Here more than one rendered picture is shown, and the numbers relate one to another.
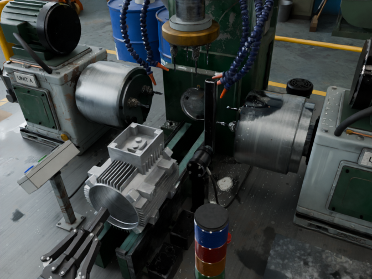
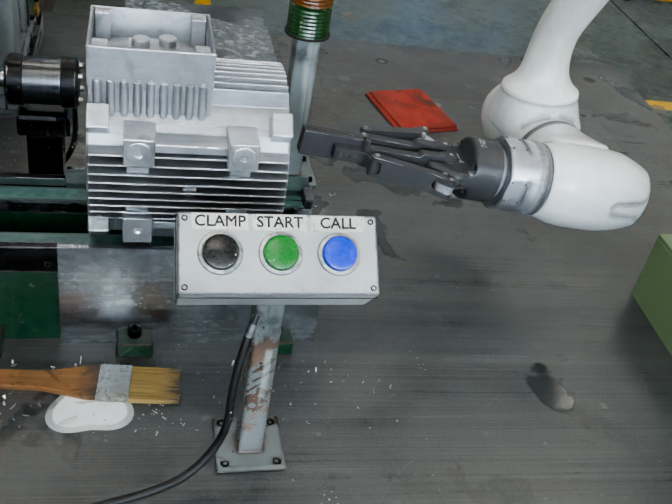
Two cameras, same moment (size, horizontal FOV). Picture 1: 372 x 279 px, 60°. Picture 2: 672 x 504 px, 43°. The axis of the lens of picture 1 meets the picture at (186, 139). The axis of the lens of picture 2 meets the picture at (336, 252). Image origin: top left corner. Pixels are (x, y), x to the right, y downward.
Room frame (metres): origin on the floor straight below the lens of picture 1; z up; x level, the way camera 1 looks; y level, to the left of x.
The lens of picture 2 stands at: (1.07, 0.85, 1.49)
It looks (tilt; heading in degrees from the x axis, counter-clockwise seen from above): 36 degrees down; 227
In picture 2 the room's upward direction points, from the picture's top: 11 degrees clockwise
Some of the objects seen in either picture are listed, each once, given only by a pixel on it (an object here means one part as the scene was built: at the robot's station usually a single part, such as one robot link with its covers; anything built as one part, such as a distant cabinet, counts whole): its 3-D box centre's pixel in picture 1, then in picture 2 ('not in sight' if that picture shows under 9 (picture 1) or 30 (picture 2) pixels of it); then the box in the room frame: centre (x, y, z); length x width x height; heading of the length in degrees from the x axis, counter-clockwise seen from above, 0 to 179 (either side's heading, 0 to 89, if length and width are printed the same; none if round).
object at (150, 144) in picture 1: (137, 148); (150, 62); (0.70, 0.13, 1.11); 0.12 x 0.11 x 0.07; 153
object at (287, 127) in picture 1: (282, 133); not in sight; (0.84, -0.31, 1.04); 0.41 x 0.25 x 0.25; 64
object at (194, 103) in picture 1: (197, 105); not in sight; (1.07, -0.05, 1.02); 0.15 x 0.02 x 0.15; 64
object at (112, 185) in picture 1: (134, 182); (186, 145); (0.66, 0.15, 1.02); 0.20 x 0.19 x 0.19; 153
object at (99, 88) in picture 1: (106, 93); not in sight; (1.14, 0.31, 1.04); 0.37 x 0.25 x 0.25; 64
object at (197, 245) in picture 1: (210, 242); not in sight; (0.37, -0.04, 1.14); 0.06 x 0.06 x 0.04
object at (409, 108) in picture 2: not in sight; (411, 110); (0.03, -0.13, 0.80); 0.15 x 0.12 x 0.01; 76
